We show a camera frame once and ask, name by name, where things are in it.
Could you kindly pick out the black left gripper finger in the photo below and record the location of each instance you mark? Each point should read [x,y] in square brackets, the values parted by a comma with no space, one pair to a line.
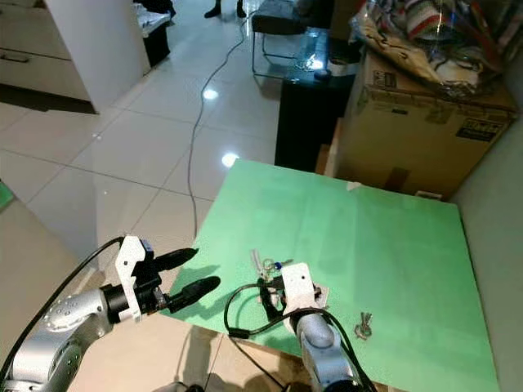
[196,292]
[176,260]

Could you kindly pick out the key bunch with white tag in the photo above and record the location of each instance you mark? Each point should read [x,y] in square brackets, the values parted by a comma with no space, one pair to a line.
[257,260]

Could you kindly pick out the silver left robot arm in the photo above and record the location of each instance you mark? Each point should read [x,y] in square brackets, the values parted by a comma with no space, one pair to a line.
[65,322]

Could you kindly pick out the small silver key set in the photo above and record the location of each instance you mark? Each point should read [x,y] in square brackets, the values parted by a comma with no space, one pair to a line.
[364,327]

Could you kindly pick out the green table mat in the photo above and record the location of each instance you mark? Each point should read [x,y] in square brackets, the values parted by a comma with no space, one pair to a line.
[359,245]

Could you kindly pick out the white tape piece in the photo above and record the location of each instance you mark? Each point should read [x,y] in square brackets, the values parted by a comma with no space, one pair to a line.
[353,185]
[429,194]

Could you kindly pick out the brown wooden board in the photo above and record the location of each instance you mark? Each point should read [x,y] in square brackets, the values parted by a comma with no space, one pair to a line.
[327,155]

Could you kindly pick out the black glass-topped cabinet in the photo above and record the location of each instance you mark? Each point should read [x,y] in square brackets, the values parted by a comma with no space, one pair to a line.
[302,122]

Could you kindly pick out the large brown cardboard box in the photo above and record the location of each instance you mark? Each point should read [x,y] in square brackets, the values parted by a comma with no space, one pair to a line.
[409,139]

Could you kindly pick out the low black furniture unit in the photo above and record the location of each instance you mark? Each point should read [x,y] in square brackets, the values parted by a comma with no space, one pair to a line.
[158,49]

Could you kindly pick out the white drawer cabinet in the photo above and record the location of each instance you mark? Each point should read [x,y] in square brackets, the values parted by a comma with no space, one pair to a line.
[98,49]

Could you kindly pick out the person's dark foot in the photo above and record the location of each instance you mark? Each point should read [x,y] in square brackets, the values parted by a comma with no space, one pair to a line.
[212,11]
[239,10]

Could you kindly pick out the dark metal-framed chair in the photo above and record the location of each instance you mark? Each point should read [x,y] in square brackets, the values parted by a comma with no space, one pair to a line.
[274,23]

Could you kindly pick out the clear bag of striped clothes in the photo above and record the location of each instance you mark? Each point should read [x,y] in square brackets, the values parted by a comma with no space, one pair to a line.
[433,37]

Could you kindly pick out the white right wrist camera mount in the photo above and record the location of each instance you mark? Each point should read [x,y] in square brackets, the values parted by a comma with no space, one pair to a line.
[298,286]

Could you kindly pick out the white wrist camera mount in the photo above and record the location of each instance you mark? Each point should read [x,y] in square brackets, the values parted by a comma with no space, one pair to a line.
[129,265]
[298,286]

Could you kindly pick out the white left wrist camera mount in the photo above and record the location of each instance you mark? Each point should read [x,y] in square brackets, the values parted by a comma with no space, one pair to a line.
[129,265]

